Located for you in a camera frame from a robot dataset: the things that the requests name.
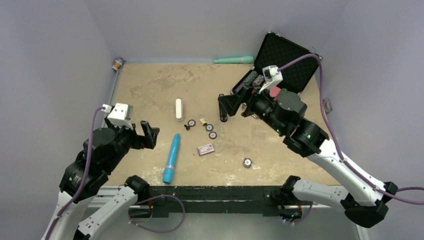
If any blue cylindrical tool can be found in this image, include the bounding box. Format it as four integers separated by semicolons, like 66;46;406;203
162;133;181;185

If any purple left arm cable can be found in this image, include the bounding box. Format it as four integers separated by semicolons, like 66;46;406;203
43;105;186;240

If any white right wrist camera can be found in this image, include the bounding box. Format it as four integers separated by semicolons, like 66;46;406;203
259;65;283;93

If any small beige block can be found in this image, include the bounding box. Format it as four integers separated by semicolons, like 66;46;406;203
200;118;207;126

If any pink card deck upper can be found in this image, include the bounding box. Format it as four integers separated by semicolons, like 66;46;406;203
269;86;282;98

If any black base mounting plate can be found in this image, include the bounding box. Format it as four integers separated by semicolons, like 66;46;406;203
130;185;304;221

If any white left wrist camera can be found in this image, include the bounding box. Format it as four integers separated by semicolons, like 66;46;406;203
101;103;134;130

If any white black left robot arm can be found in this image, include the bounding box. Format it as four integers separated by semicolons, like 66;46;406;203
42;119;160;240

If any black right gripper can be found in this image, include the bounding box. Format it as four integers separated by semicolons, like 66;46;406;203
218;81;287;135

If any white stapler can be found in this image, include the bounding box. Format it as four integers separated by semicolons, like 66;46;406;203
175;98;183;121

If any small patterned object right edge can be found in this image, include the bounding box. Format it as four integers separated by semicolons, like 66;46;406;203
322;98;333;114

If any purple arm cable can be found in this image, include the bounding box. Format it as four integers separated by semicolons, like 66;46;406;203
43;105;186;240
278;53;424;226

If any aluminium frame rail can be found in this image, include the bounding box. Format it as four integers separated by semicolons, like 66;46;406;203
59;64;370;240

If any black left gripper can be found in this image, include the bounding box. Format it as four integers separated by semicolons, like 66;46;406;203
104;114;159;172

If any black poker chip case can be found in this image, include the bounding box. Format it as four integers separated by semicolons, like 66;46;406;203
230;32;319;96

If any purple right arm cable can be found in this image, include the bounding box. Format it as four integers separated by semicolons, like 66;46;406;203
278;53;424;226

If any small colourful toy figure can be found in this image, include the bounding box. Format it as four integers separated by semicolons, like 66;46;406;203
112;57;126;71

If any teal poker chip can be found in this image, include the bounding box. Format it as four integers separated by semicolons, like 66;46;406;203
205;124;214;132

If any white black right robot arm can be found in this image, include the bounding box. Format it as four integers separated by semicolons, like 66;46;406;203
217;88;398;228

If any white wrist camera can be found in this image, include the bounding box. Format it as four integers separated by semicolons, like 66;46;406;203
101;103;134;130
259;65;283;93

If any brown poker chip upper left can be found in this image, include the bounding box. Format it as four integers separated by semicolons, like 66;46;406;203
187;119;196;127

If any staples cardboard box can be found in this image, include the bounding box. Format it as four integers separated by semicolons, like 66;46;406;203
197;143;215;156

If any mint green microphone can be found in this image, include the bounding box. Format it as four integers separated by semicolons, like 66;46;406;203
213;56;254;64

